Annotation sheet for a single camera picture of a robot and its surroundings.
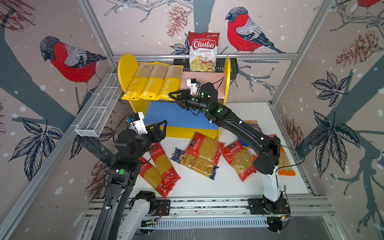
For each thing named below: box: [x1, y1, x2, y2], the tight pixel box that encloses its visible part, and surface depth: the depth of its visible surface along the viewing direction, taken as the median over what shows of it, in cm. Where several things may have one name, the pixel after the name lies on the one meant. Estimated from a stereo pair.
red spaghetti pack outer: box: [139, 157, 176, 200], surface depth 82 cm
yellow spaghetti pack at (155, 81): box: [140, 62, 171, 101], surface depth 75 cm
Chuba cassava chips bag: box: [188, 31, 220, 73], surface depth 87 cm
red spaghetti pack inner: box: [149, 142, 182, 183], surface depth 88 cm
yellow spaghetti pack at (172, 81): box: [157, 65, 184, 101], surface depth 74 cm
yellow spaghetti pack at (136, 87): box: [121, 62, 155, 101], surface depth 75 cm
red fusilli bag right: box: [222, 140, 258, 182], surface depth 89 cm
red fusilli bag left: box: [185, 131, 225, 165], surface depth 93 cm
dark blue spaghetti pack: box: [170, 147, 219, 181], surface depth 88 cm
